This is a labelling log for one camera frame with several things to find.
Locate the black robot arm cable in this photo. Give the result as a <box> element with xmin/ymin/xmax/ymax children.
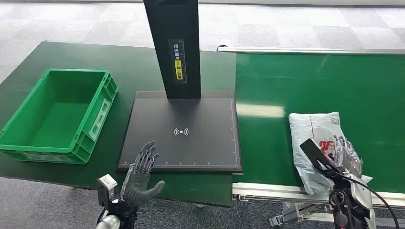
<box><xmin>329</xmin><ymin>172</ymin><xmax>400</xmax><ymax>229</ymax></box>

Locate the black and yellow label sticker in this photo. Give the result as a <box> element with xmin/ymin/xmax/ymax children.
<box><xmin>168</xmin><ymin>38</ymin><xmax>188</xmax><ymax>85</ymax></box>

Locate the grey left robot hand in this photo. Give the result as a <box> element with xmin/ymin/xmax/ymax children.
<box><xmin>120</xmin><ymin>140</ymin><xmax>166</xmax><ymax>208</ymax></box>

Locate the silver conveyor side rail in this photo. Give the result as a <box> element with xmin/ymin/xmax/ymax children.
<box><xmin>232</xmin><ymin>182</ymin><xmax>405</xmax><ymax>210</ymax></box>
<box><xmin>216</xmin><ymin>46</ymin><xmax>405</xmax><ymax>56</ymax></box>

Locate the green conveyor belt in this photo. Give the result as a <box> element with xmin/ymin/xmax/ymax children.
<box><xmin>233</xmin><ymin>52</ymin><xmax>405</xmax><ymax>194</ymax></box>

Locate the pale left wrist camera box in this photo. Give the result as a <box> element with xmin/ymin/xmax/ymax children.
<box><xmin>96</xmin><ymin>174</ymin><xmax>118</xmax><ymax>205</ymax></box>

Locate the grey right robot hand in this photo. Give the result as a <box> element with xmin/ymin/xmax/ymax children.
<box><xmin>331</xmin><ymin>135</ymin><xmax>363</xmax><ymax>178</ymax></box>

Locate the green plastic crate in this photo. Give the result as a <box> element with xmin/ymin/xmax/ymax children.
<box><xmin>0</xmin><ymin>68</ymin><xmax>118</xmax><ymax>165</ymax></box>

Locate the white plastic courier package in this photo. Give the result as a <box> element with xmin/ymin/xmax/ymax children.
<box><xmin>288</xmin><ymin>111</ymin><xmax>374</xmax><ymax>196</ymax></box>

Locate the metal conveyor support bracket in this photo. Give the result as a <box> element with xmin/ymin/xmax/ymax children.
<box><xmin>269</xmin><ymin>202</ymin><xmax>336</xmax><ymax>228</ymax></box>

